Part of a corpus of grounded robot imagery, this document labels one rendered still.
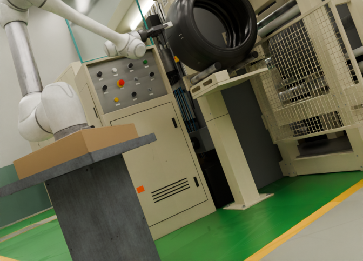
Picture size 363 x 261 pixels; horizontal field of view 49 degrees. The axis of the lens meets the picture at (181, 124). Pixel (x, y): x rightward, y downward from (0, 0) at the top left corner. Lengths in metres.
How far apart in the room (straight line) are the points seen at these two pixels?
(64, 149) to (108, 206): 0.29
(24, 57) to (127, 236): 0.97
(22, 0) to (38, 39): 10.33
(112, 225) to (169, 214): 1.16
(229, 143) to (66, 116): 1.31
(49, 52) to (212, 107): 9.92
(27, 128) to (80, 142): 0.45
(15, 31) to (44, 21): 10.60
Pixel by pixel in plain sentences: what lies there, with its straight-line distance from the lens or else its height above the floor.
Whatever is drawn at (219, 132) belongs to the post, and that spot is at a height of 0.52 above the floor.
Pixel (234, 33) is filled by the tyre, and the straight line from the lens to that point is 2.82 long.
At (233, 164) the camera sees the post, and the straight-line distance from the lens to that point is 2.73.
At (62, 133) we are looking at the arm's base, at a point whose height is 0.77.
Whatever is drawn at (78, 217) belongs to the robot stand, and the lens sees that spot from 1.74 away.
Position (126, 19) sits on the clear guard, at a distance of 2.99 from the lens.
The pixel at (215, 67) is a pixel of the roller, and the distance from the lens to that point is 2.37.
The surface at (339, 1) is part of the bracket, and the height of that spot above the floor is 0.97.
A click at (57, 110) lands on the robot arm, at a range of 1.77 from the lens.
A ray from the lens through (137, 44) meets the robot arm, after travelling 2.09.
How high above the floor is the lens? 0.60
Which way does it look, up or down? 1 degrees up
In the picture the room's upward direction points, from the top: 20 degrees counter-clockwise
